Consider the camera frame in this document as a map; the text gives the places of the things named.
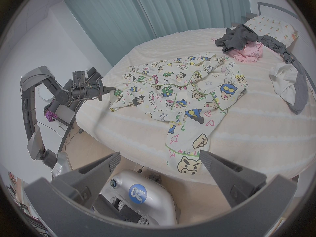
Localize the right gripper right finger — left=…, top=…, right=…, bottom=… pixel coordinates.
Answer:
left=200, top=150, right=267, bottom=208

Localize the black garment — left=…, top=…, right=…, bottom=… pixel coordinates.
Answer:
left=215, top=24, right=258, bottom=54

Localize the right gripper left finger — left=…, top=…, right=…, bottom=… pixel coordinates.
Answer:
left=53, top=152, right=121, bottom=208

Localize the purple plastic bag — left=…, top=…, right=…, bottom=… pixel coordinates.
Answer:
left=43, top=105, right=59, bottom=123

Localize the white printed pillow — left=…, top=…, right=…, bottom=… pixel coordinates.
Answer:
left=243, top=15, right=299, bottom=49

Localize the grey bedside table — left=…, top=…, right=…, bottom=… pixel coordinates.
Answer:
left=232, top=12, right=258, bottom=27

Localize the white printed pyjama top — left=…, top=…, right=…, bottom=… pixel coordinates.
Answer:
left=109, top=53, right=248, bottom=175

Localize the pink garment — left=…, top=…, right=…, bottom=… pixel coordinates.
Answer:
left=228, top=41, right=263, bottom=63

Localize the blue-green curtain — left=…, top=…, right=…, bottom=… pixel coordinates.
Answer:
left=64, top=0, right=250, bottom=66

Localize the white garment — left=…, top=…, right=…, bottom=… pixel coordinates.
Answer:
left=269, top=63, right=298, bottom=105

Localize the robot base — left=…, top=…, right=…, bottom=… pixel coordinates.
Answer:
left=51, top=152, right=179, bottom=228

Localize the bed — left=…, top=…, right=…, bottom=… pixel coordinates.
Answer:
left=74, top=2, right=316, bottom=182

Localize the dark grey garment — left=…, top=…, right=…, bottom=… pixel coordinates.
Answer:
left=257, top=35, right=300, bottom=66

